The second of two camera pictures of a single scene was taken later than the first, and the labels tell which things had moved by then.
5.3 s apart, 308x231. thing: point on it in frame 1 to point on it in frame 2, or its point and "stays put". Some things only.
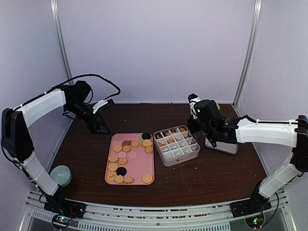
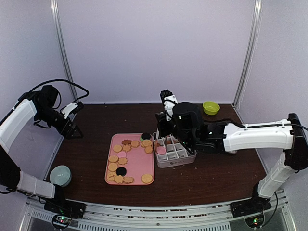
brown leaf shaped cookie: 125,143 stays put
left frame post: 57,20 stays put
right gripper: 192,128 to 163,131
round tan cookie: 147,143 stays put
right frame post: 252,45 stays put
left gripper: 93,129 to 67,134
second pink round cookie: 121,154 stays put
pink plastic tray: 130,160 stays put
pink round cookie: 132,155 to 161,150
